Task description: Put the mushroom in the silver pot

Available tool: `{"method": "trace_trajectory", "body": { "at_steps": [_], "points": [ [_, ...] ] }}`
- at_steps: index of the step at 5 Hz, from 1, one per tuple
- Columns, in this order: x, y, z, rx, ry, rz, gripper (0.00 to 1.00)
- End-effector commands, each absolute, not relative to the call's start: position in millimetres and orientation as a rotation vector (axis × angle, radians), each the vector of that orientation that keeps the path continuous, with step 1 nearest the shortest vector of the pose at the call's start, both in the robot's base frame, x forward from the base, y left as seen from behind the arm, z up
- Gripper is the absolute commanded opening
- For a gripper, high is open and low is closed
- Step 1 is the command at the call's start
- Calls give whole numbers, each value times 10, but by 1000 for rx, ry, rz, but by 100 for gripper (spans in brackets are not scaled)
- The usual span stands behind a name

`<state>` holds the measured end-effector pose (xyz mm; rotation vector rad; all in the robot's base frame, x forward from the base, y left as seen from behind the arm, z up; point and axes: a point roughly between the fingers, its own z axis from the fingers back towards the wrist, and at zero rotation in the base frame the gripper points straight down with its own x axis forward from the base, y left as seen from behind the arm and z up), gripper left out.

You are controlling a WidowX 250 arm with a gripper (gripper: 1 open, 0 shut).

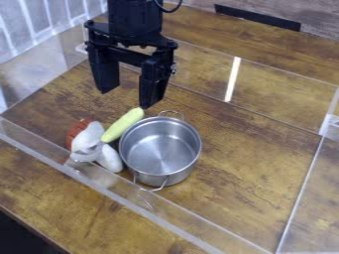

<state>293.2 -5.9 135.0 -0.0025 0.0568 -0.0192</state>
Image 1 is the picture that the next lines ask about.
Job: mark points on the black bar on table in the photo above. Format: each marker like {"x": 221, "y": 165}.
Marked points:
{"x": 256, "y": 17}

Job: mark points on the green handled metal spoon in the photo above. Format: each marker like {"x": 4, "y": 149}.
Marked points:
{"x": 121, "y": 124}

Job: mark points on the clear acrylic enclosure wall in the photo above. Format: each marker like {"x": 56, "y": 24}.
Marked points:
{"x": 257, "y": 88}

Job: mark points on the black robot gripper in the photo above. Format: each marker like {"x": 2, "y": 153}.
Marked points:
{"x": 108, "y": 49}

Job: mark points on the silver metal pot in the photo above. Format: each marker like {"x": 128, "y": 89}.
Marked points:
{"x": 160, "y": 148}

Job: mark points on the white red plush mushroom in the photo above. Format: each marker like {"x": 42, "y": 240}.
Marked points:
{"x": 88, "y": 148}

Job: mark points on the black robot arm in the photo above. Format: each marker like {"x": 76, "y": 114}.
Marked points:
{"x": 136, "y": 17}

